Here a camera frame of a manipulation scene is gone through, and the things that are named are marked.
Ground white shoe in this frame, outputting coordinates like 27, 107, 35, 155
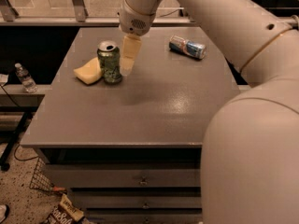
0, 204, 9, 223

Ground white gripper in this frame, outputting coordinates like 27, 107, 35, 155
119, 1, 155, 76

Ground clear plastic water bottle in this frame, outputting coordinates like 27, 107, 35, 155
15, 63, 37, 93

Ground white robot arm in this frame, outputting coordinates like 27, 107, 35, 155
120, 0, 299, 224

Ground blue silver energy drink can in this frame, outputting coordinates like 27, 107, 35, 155
169, 35, 206, 60

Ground wire mesh basket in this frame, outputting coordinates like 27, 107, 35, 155
29, 158, 54, 194

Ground black cable on floor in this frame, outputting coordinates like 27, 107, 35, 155
13, 143, 39, 162

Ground metal railing frame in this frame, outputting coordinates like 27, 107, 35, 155
0, 0, 299, 28

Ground green soda can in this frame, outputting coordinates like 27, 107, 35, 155
97, 40, 122, 84

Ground yellow sponge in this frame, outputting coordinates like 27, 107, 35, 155
74, 58, 102, 85

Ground brown snack bag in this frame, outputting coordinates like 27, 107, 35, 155
40, 194, 84, 224

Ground bottom grey drawer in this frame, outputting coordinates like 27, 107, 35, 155
85, 209, 203, 224

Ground middle grey drawer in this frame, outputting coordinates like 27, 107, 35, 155
68, 188, 202, 209

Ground grey drawer cabinet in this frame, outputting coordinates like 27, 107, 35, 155
20, 27, 241, 224

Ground top grey drawer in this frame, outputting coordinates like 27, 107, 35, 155
42, 164, 200, 189

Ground grey drawer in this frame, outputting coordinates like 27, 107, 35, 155
85, 209, 203, 224
42, 164, 200, 189
68, 188, 202, 209

